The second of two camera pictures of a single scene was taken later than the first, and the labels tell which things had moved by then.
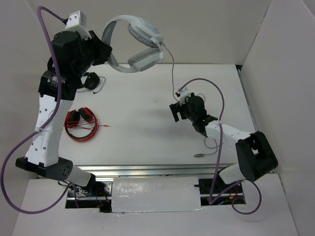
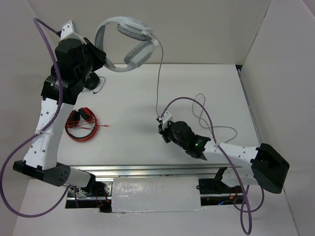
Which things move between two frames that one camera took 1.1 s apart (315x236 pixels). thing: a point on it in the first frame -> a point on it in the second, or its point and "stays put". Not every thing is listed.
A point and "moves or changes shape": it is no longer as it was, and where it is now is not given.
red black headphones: x=81 y=118 stays put
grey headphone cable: x=174 y=92 -> x=160 y=77
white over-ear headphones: x=143 y=31 moves or changes shape
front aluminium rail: x=103 y=171 stays put
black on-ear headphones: x=92 y=80 stays put
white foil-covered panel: x=155 y=194 stays put
